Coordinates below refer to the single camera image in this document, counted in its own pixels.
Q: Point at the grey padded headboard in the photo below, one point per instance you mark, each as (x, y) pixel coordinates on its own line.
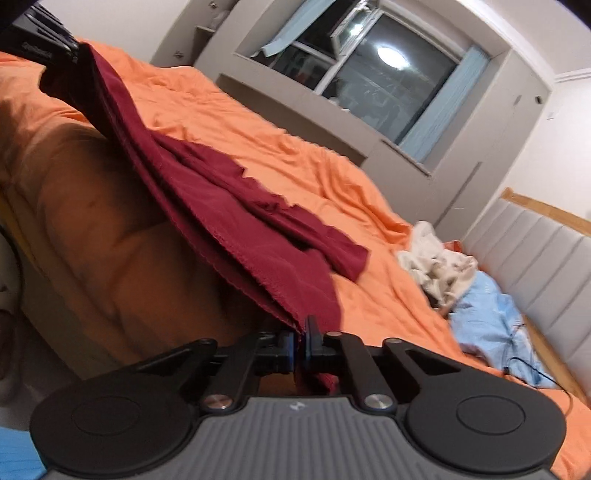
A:
(540, 256)

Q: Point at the cream white crumpled garment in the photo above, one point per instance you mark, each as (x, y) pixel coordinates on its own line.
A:
(444, 275)

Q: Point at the dark red cloth garment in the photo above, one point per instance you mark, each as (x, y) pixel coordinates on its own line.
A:
(221, 207)

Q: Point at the light blue curtain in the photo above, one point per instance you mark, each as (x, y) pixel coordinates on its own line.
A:
(431, 125)
(305, 15)

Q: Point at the light blue left curtain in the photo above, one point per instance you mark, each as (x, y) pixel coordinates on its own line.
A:
(305, 15)

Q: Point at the light blue pillow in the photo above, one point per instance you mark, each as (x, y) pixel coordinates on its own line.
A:
(487, 324)

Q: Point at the grey built-in cabinet unit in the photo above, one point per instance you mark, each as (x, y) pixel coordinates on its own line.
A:
(465, 169)

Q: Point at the orange bed duvet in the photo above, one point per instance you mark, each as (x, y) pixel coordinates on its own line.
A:
(182, 103)

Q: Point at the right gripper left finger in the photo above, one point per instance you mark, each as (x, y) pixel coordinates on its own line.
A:
(211, 377)

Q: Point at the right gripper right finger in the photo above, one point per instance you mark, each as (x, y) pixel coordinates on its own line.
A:
(376, 378)

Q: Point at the orange cloth near headboard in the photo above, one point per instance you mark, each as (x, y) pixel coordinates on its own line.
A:
(455, 246)

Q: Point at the light blue right curtain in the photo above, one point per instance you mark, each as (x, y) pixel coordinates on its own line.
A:
(431, 125)

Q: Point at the window with dark glass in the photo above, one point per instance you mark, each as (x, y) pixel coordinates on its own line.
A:
(379, 65)

